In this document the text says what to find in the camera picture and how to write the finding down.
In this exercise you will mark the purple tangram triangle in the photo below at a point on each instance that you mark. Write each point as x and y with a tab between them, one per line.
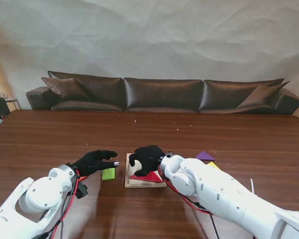
204	156

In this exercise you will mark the dark brown leather sofa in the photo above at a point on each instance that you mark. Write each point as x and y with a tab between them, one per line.
162	94

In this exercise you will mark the brown throw cushion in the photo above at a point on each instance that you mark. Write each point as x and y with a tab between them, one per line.
260	95
64	88

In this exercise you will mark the white crumpled backdrop sheet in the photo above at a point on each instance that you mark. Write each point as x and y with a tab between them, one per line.
149	37

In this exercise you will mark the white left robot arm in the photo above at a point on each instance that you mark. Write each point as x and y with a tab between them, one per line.
42	196

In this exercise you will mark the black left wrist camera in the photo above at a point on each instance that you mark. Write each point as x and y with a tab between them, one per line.
82	191

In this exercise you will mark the small metal side table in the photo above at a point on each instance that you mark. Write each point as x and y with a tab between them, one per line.
13	100

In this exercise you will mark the large yellow tangram triangle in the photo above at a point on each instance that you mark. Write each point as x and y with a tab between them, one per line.
213	164

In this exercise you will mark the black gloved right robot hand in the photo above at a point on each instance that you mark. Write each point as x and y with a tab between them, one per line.
150	156

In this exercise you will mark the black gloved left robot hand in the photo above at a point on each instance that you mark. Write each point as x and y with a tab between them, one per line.
89	163

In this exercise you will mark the light wooden square tray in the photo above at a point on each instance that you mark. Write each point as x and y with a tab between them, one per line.
127	174

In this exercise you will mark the green tangram square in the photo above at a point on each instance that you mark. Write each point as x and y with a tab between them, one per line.
108	174

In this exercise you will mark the large red tangram triangle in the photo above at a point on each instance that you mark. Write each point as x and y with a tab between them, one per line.
150	178

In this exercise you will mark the orange tangram parallelogram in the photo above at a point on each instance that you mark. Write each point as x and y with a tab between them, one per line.
84	178

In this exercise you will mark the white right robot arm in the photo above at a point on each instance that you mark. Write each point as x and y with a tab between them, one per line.
219	196

